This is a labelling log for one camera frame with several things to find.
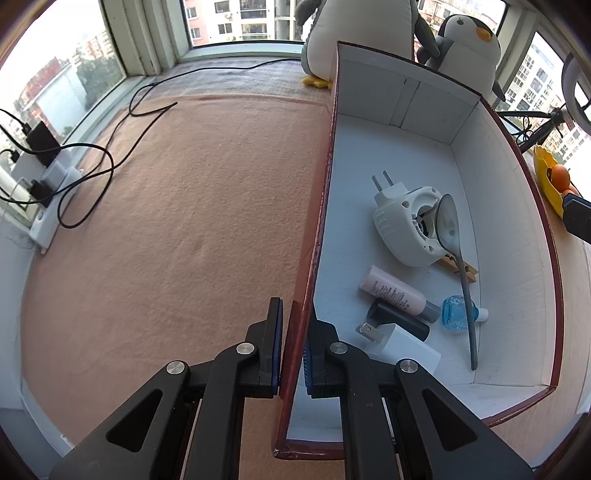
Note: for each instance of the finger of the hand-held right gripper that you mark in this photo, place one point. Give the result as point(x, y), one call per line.
point(577, 217)

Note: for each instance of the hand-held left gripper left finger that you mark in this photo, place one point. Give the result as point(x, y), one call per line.
point(277, 346)

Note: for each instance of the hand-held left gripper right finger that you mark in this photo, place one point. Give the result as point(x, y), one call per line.
point(308, 369)

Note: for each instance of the white charger plug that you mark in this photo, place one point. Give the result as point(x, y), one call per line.
point(406, 350)

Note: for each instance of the black tube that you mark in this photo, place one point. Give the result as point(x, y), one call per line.
point(401, 323)

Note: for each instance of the pink cosmetic bottle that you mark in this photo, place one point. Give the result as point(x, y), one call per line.
point(392, 290)

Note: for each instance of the grey spoon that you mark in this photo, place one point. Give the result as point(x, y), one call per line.
point(448, 221)

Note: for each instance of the wooden clothespin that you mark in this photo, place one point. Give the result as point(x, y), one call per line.
point(448, 264)

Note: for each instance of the clear blue bottle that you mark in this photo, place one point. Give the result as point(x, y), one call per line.
point(455, 314)

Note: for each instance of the white plug-in mosquito device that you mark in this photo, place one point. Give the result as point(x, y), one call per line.
point(397, 226)

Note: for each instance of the red cardboard box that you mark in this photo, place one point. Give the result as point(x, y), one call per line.
point(415, 138)

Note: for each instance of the yellow fruit bowl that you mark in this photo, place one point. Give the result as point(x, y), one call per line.
point(545, 170)

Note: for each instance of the black tripod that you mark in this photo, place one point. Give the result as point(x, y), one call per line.
point(535, 134)

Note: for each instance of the small penguin plush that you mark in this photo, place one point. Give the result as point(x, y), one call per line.
point(466, 55)

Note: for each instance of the white power strip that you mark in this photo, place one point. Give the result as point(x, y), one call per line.
point(51, 221)

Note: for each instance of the white quilted cloth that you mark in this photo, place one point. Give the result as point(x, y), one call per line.
point(231, 78)

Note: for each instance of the small black charger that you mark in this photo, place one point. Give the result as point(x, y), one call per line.
point(40, 193)

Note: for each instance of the large penguin plush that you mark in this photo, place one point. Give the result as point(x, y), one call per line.
point(360, 37)

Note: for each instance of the large black charger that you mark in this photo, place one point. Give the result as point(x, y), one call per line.
point(42, 143)

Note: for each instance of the white window frame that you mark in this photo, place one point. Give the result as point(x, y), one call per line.
point(147, 37)

